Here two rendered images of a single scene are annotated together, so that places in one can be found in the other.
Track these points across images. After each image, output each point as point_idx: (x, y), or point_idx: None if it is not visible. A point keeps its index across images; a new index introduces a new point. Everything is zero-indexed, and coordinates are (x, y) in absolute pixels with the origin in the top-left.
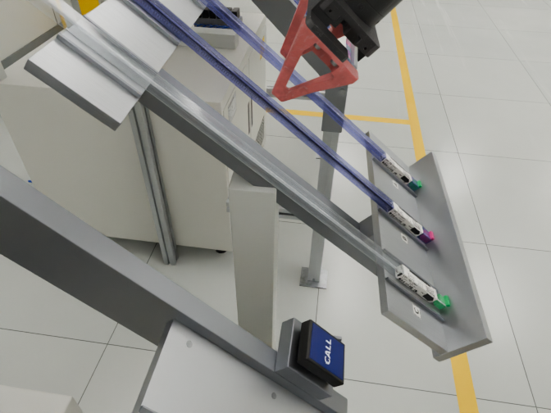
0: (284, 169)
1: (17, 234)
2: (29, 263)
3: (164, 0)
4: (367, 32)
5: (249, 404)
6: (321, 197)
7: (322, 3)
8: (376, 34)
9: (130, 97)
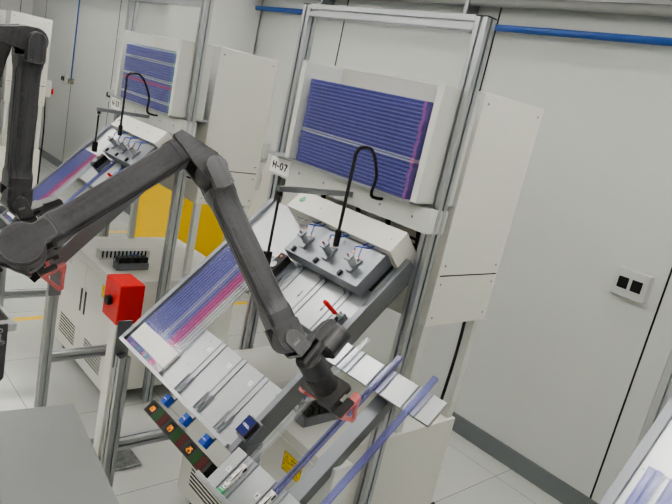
0: (328, 463)
1: None
2: None
3: (394, 386)
4: (306, 381)
5: (253, 412)
6: (308, 485)
7: None
8: (309, 391)
9: (335, 363)
